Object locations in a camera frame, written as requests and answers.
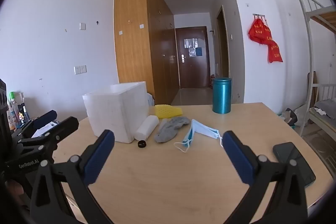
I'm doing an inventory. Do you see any dark brown entrance door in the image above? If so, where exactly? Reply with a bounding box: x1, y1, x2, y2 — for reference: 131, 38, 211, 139
175, 26, 210, 89

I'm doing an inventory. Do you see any grey cloth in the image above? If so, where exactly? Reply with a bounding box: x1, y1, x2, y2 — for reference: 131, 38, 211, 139
314, 99, 336, 119

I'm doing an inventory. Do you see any wooden wardrobe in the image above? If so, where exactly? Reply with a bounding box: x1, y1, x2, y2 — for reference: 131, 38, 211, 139
113, 0, 176, 106

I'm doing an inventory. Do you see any grey sock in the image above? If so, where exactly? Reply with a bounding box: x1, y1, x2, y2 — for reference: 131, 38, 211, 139
154, 116, 191, 143

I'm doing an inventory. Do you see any wooden side door frame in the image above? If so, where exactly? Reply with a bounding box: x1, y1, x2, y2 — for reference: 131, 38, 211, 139
216, 5, 230, 77

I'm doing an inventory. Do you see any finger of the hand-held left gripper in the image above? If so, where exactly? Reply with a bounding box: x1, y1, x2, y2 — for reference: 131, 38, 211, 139
10, 110, 58, 139
16, 116, 80, 161

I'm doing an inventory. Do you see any black smartphone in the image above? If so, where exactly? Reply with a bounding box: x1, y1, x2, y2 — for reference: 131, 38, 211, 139
272, 142, 316, 186

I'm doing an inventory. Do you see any blue face mask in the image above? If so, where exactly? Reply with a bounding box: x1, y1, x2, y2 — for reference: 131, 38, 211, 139
174, 119, 223, 153

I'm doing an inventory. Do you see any white lotion bottle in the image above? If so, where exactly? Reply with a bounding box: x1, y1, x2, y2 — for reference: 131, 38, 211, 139
7, 109, 17, 130

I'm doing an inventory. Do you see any white foam box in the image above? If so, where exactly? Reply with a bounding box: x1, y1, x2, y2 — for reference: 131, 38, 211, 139
82, 81, 150, 143

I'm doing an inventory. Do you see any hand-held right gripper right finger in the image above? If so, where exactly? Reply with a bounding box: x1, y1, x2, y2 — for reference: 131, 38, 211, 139
223, 130, 309, 224

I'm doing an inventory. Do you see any white paper sheet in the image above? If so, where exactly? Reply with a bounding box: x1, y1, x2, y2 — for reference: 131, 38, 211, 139
31, 122, 59, 138

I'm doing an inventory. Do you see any white metal bunk bed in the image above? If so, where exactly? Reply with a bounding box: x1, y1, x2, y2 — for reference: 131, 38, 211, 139
293, 0, 336, 140

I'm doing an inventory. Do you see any yellow mesh sponge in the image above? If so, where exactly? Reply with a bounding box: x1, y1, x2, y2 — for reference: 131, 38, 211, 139
154, 104, 183, 119

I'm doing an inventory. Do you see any person's left hand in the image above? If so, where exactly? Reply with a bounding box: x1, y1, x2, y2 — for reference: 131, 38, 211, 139
4, 179, 25, 197

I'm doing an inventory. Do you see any teal metal canister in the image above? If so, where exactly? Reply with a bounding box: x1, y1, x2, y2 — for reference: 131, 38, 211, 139
212, 77, 232, 114

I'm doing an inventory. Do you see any red cloth bag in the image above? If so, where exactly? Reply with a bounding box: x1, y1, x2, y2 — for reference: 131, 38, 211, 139
248, 18, 272, 45
268, 40, 283, 63

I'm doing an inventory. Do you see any white carton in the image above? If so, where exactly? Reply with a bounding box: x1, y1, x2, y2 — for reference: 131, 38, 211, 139
14, 92, 25, 109

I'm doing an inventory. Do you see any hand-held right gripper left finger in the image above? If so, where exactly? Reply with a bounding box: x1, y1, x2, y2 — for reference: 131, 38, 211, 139
30, 130, 116, 224

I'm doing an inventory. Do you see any dark plastic bag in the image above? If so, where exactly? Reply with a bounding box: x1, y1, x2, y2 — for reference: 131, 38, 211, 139
285, 108, 298, 126

